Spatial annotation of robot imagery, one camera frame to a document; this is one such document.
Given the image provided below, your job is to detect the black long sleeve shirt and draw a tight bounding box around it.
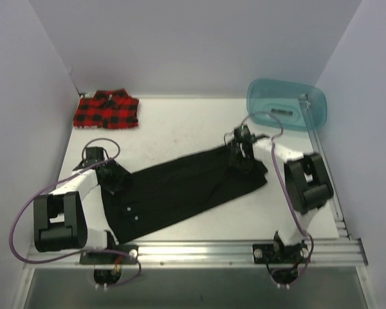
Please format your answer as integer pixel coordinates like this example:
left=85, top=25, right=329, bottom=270
left=101, top=145, right=268, bottom=243

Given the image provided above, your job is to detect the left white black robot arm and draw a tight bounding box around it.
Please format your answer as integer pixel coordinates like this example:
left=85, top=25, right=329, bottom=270
left=33, top=147, right=131, bottom=265

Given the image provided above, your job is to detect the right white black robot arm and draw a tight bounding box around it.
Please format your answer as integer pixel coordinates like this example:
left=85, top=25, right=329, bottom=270
left=227, top=124, right=334, bottom=263

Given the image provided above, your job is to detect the teal plastic bin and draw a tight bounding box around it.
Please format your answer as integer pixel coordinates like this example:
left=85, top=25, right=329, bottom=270
left=246, top=79, right=327, bottom=131

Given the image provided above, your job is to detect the red black plaid folded shirt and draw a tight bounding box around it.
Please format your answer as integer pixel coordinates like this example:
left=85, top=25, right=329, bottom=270
left=73, top=89, right=139, bottom=129

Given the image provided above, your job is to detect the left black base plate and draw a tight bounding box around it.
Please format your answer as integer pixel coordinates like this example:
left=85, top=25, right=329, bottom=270
left=79, top=244, right=139, bottom=266

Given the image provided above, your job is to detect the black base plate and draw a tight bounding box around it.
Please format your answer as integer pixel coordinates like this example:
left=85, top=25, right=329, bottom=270
left=252, top=243, right=309, bottom=265
left=79, top=244, right=139, bottom=266

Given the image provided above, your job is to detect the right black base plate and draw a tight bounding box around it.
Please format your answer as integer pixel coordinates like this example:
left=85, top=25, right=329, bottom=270
left=252, top=243, right=309, bottom=265

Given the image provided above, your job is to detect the aluminium front rail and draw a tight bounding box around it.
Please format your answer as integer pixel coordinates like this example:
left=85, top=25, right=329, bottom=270
left=22, top=239, right=369, bottom=270

